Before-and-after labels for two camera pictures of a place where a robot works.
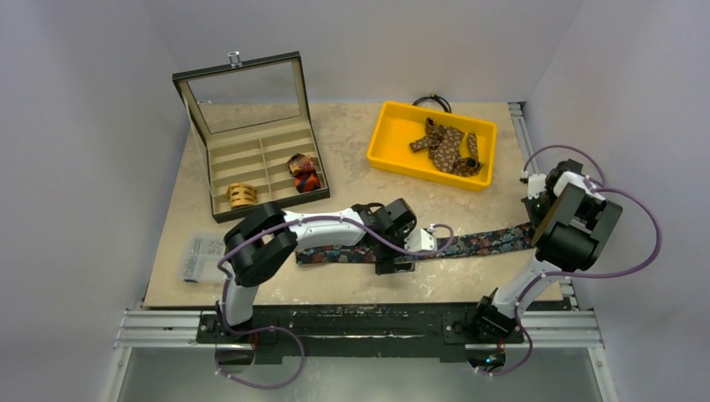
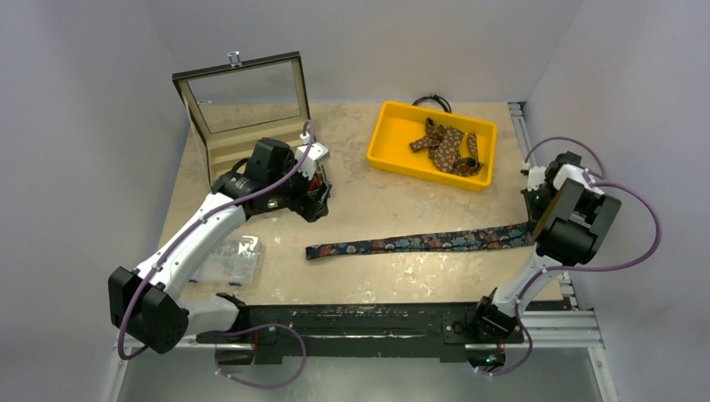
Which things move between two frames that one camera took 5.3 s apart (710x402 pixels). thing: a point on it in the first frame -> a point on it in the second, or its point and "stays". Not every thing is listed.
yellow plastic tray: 397,126 stays
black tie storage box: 253,118 stays
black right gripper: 539,209 stays
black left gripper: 384,261 -> 306,206
